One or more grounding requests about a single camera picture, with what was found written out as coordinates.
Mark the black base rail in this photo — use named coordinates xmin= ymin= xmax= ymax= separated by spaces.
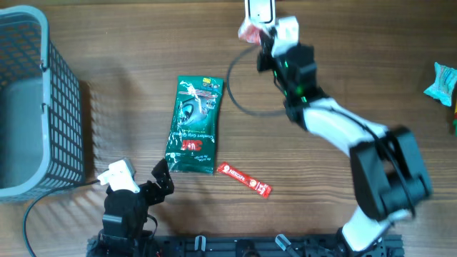
xmin=85 ymin=233 xmax=405 ymax=257

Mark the green 3M gloves packet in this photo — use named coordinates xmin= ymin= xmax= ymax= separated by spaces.
xmin=165 ymin=76 xmax=224 ymax=174

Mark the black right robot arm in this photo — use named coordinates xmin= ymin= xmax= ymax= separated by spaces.
xmin=257 ymin=29 xmax=433 ymax=256

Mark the sriracha sauce bottle green cap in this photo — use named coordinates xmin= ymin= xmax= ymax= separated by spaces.
xmin=453 ymin=103 xmax=457 ymax=136

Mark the red snack pack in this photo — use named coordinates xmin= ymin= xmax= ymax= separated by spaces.
xmin=238 ymin=18 xmax=265 ymax=45

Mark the white barcode scanner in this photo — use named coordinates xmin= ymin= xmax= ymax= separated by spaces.
xmin=244 ymin=0 xmax=276 ymax=26

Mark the light teal tissue pack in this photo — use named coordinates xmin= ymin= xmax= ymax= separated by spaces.
xmin=424 ymin=62 xmax=456 ymax=107

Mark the black left camera cable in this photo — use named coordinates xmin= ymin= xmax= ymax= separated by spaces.
xmin=21 ymin=178 xmax=101 ymax=257

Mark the red small sachet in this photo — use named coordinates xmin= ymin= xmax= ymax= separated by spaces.
xmin=217 ymin=162 xmax=272 ymax=198

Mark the grey plastic shopping basket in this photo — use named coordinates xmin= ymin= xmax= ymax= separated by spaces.
xmin=1 ymin=5 xmax=85 ymax=203

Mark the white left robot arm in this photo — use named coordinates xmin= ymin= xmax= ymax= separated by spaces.
xmin=86 ymin=158 xmax=174 ymax=257

